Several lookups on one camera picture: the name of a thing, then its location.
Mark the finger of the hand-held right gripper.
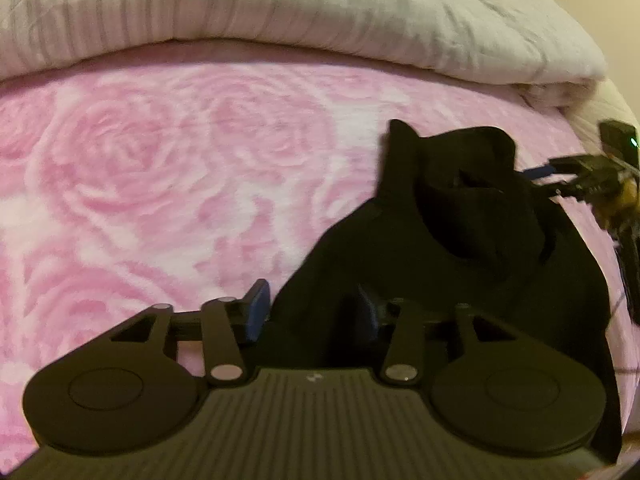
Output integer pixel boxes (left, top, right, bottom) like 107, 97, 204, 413
535, 178, 603, 203
519, 155, 608, 181

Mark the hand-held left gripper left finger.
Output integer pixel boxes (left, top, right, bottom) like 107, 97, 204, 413
111, 279, 272, 387

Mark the grey striped quilt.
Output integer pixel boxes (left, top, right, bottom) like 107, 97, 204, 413
0, 0, 609, 87

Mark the white mattress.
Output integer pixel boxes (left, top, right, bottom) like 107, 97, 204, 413
565, 77, 640, 161

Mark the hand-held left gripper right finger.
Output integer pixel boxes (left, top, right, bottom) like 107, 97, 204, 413
356, 287, 506, 387

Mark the black garment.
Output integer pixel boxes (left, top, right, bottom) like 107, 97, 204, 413
270, 119, 624, 465

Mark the pink rose-print blanket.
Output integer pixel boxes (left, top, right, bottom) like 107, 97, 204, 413
0, 42, 640, 467

